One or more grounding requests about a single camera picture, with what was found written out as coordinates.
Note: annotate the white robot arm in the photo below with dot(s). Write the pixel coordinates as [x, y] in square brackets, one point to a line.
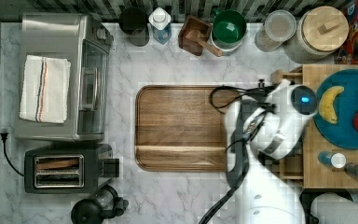
[271, 126]

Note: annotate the bamboo drawer cabinet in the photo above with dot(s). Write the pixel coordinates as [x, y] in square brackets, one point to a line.
[323, 137]

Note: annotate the dark wooden serving tray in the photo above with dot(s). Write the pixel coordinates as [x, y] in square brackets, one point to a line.
[180, 129]

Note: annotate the dark wooden square holder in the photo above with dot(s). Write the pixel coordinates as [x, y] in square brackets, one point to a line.
[185, 38]

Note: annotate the blue bottle white cap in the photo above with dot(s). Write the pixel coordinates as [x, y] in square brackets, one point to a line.
[160, 21]

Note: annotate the green plastic pot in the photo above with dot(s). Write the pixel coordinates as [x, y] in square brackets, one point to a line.
[229, 28]

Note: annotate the black cup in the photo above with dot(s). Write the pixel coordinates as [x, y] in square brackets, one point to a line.
[133, 23]

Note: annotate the silver toaster oven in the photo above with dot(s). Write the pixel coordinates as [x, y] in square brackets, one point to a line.
[85, 43]

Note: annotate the black silver slot toaster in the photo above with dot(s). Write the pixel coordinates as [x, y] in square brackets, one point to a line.
[66, 168]

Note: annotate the clear jar white lid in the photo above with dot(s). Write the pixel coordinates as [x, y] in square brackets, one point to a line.
[279, 26]

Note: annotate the white striped folded towel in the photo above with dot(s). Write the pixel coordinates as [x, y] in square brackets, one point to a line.
[44, 90]

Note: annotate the yellow plush banana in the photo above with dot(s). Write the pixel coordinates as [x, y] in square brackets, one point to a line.
[326, 105]

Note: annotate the blue shaker white cap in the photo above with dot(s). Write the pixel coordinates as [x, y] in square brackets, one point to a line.
[332, 159]

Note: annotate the teal round plate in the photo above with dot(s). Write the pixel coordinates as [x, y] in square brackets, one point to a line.
[342, 134]

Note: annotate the jar with round wooden lid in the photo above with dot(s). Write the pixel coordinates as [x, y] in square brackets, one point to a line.
[319, 33]

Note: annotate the white paper towel roll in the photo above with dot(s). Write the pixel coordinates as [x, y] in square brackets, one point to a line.
[330, 208]

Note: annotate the wooden pestle handle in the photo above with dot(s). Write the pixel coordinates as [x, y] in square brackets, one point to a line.
[214, 50]

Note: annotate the black power cord plug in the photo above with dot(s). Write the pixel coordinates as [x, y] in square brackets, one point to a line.
[4, 140]

